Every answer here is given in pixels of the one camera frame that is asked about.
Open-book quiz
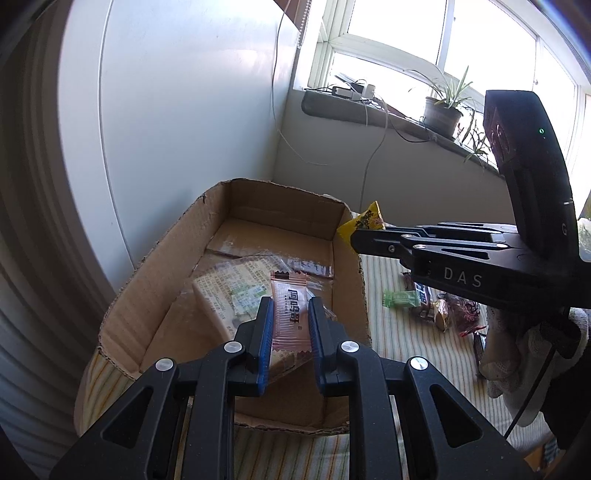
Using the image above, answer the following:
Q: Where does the black patterned snack packet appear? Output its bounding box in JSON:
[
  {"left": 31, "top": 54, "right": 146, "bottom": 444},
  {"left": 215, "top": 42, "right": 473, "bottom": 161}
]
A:
[{"left": 472, "top": 331, "right": 489, "bottom": 366}]

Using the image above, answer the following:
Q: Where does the long white cable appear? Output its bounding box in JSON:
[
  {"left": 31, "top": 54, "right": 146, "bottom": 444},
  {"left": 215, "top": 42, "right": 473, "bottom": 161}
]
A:
[{"left": 270, "top": 0, "right": 389, "bottom": 167}]

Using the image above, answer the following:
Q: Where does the red-wrapped date candy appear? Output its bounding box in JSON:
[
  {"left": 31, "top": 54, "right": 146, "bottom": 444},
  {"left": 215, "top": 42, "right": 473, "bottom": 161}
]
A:
[{"left": 445, "top": 294, "right": 489, "bottom": 337}]

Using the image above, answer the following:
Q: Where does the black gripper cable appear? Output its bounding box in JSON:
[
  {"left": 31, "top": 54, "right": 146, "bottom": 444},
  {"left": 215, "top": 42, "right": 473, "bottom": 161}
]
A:
[{"left": 502, "top": 339, "right": 560, "bottom": 440}]

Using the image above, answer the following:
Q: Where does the yellow snack packet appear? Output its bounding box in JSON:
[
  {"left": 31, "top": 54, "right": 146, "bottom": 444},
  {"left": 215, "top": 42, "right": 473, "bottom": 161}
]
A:
[{"left": 336, "top": 201, "right": 387, "bottom": 253}]

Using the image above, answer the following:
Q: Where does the thin black cable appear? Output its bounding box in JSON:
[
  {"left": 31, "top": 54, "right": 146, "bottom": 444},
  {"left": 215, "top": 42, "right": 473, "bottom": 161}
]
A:
[{"left": 368, "top": 93, "right": 432, "bottom": 145}]

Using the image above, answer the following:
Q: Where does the cardboard box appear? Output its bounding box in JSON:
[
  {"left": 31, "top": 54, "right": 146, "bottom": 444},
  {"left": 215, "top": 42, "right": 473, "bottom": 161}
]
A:
[{"left": 97, "top": 178, "right": 372, "bottom": 435}]

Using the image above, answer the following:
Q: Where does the white charger cable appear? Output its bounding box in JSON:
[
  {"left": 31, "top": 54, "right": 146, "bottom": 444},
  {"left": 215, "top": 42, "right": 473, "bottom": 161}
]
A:
[{"left": 358, "top": 98, "right": 389, "bottom": 206}]

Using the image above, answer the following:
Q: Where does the white power strip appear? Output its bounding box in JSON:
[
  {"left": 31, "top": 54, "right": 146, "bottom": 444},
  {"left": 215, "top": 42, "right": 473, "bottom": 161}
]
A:
[{"left": 331, "top": 82, "right": 378, "bottom": 101}]

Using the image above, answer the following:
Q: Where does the white cabinet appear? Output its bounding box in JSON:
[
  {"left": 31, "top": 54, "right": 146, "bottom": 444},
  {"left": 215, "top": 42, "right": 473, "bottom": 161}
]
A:
[{"left": 54, "top": 0, "right": 302, "bottom": 296}]

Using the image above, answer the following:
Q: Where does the pale pleated curtain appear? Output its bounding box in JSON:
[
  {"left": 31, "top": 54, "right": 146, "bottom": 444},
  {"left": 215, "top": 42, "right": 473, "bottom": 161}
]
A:
[{"left": 0, "top": 28, "right": 118, "bottom": 467}]

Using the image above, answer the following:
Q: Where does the gold wrapped candy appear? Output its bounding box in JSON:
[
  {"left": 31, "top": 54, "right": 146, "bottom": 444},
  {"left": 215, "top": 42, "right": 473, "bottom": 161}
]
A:
[{"left": 430, "top": 299, "right": 452, "bottom": 332}]

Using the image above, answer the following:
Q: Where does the small trailing plant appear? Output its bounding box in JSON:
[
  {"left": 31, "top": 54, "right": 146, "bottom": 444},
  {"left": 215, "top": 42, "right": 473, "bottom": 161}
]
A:
[{"left": 459, "top": 107, "right": 495, "bottom": 172}]

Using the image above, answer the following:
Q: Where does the clear-wrapped pastry packet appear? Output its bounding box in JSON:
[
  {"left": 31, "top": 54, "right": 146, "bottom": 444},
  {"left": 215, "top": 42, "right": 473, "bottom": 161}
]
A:
[{"left": 191, "top": 257, "right": 335, "bottom": 344}]

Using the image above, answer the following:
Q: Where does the person's right hand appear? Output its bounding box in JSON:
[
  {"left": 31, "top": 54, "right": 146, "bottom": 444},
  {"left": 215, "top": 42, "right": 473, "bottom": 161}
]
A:
[{"left": 479, "top": 305, "right": 588, "bottom": 409}]

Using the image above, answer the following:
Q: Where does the pink wafer packet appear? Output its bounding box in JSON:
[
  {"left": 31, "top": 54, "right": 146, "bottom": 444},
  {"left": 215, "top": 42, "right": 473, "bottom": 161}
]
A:
[{"left": 269, "top": 270, "right": 320, "bottom": 385}]

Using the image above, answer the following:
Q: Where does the dark stone window sill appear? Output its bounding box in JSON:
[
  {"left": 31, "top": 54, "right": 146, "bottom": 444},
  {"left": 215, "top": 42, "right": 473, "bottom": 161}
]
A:
[{"left": 301, "top": 89, "right": 506, "bottom": 175}]

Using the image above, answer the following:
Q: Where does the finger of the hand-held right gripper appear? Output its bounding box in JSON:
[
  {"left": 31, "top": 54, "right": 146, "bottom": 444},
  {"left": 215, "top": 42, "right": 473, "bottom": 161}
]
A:
[
  {"left": 385, "top": 222, "right": 521, "bottom": 244},
  {"left": 350, "top": 228, "right": 509, "bottom": 274}
]

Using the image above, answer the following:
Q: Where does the green candy packet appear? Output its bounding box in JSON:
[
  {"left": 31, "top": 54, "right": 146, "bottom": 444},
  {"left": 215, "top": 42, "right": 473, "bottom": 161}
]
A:
[{"left": 382, "top": 288, "right": 421, "bottom": 309}]

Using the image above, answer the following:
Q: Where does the potted spider plant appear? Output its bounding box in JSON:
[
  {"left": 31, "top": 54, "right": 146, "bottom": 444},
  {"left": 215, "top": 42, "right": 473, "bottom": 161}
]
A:
[{"left": 403, "top": 66, "right": 477, "bottom": 139}]

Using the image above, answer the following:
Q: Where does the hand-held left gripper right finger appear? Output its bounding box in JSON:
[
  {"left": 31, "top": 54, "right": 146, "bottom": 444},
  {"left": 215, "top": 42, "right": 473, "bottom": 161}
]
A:
[{"left": 308, "top": 296, "right": 539, "bottom": 480}]

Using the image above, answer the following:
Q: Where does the white window frame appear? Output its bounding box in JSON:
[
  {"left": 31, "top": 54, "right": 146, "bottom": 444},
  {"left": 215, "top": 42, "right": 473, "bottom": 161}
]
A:
[{"left": 294, "top": 0, "right": 591, "bottom": 217}]

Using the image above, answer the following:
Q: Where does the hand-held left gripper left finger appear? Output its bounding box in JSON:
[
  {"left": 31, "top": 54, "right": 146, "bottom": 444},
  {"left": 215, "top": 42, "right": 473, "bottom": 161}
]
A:
[{"left": 48, "top": 296, "right": 275, "bottom": 480}]

